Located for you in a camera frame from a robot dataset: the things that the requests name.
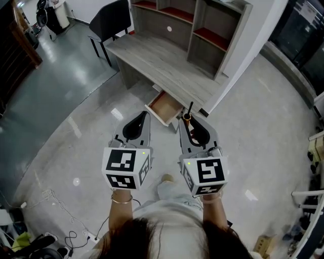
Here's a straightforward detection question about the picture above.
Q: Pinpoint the dark glass window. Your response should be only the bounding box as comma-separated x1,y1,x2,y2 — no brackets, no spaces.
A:
267,0,324,88

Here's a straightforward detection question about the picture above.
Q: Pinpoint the white bin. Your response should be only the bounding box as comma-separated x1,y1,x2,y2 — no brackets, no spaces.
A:
54,0,71,29

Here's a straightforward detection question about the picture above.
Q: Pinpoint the yellow-green cloth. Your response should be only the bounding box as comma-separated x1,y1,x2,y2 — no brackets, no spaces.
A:
11,232,32,251

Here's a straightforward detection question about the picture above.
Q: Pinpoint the pale pink bangle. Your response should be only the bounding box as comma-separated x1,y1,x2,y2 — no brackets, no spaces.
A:
199,191,224,204

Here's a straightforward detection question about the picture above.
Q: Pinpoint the white floor cable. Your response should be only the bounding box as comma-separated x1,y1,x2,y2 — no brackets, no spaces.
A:
25,189,90,237

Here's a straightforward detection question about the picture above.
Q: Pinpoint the person's light trouser leg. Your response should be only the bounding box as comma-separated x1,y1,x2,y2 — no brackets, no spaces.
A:
156,181,193,203

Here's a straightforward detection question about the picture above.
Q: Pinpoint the grey wooden desk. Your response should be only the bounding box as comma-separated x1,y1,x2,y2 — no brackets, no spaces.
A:
105,29,229,117

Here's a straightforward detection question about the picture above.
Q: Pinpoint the person's right forearm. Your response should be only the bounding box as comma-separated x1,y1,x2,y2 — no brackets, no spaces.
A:
201,192,229,230

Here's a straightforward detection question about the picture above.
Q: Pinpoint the dark brown wooden cabinet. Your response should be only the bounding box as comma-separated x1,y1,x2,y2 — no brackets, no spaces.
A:
0,0,43,108

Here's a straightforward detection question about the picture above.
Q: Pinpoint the gold bangle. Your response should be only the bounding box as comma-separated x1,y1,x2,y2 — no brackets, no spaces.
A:
110,193,134,204

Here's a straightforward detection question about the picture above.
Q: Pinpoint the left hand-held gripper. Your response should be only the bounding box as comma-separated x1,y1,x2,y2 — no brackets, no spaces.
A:
101,110,154,191

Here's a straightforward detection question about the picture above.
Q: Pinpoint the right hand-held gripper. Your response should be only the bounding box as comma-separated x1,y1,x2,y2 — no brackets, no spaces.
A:
178,116,229,197

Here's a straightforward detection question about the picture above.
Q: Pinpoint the black floor cable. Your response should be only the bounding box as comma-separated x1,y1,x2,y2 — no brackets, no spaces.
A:
63,215,110,256

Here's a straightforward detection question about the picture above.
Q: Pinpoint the black wheeled chair base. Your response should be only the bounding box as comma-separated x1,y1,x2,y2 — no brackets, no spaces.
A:
0,234,69,259

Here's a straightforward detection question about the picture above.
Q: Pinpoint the black chair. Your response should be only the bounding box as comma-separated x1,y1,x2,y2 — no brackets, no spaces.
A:
88,0,132,67

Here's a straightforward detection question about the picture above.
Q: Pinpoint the grey wooden shelf hutch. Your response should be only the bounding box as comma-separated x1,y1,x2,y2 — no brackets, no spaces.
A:
130,0,254,81

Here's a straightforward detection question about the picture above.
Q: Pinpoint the person's left forearm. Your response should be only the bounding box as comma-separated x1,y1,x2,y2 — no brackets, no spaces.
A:
108,188,134,240

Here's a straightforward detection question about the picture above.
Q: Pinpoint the white metal rack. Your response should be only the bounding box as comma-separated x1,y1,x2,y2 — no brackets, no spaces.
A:
291,131,324,259

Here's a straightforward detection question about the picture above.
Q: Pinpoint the black floor fan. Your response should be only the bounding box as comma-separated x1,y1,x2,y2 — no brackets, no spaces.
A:
35,0,64,41

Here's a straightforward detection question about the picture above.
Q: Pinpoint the wooden drawer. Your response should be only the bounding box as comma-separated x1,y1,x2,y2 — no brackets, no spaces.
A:
144,90,185,126

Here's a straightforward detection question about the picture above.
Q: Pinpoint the person's light shirt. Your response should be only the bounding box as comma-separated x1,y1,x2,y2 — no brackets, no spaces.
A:
96,199,211,259

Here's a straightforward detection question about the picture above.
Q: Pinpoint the cardboard box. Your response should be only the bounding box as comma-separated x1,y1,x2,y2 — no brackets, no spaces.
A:
253,234,277,259

